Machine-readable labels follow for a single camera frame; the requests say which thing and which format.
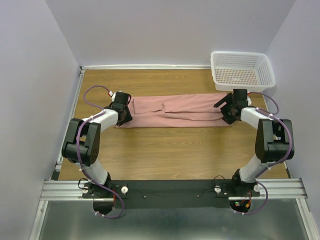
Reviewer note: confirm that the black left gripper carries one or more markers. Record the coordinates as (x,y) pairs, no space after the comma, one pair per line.
(128,117)

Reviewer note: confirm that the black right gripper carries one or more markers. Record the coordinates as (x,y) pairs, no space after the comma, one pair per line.
(229,118)

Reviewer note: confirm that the pink printed t shirt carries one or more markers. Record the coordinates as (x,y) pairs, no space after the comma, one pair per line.
(176,111)

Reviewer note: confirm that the white plastic basket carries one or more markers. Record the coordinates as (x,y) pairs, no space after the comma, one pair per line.
(241,70)

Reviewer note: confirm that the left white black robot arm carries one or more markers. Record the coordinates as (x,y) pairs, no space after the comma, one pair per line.
(81,144)

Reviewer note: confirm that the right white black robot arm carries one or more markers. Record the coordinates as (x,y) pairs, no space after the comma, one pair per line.
(274,142)

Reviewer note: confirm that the front aluminium frame rail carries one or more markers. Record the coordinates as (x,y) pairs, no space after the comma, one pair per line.
(291,188)

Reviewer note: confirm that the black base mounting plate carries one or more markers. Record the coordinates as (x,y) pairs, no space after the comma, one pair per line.
(171,194)

